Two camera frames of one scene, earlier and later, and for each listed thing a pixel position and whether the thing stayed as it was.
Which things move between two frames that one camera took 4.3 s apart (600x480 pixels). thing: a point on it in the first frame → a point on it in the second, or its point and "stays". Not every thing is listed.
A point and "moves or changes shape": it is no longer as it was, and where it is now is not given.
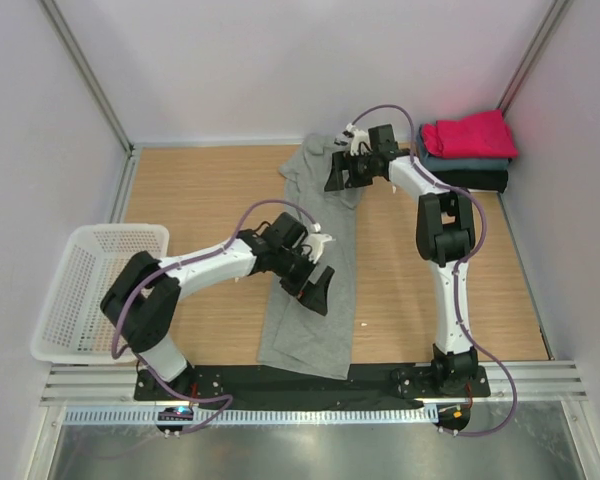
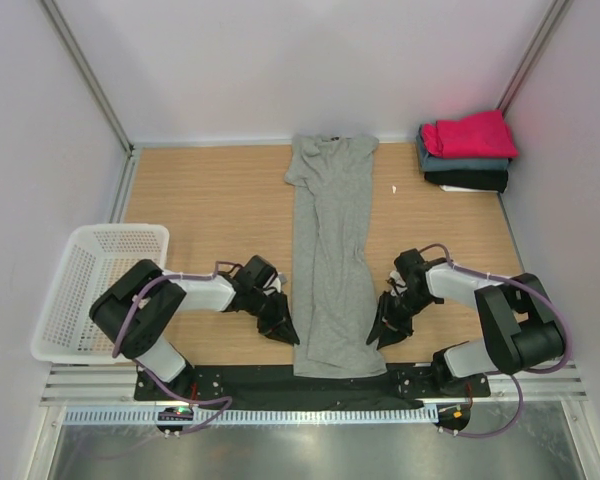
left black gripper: [314, 296] → [287, 332]
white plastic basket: [73, 327] stays
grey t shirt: [294, 337] moves or changes shape
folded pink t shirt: [481, 135] stays
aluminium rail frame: [552, 382] stays
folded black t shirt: [473, 179] stays
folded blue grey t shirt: [450, 164] stays
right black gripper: [344, 160] → [381, 317]
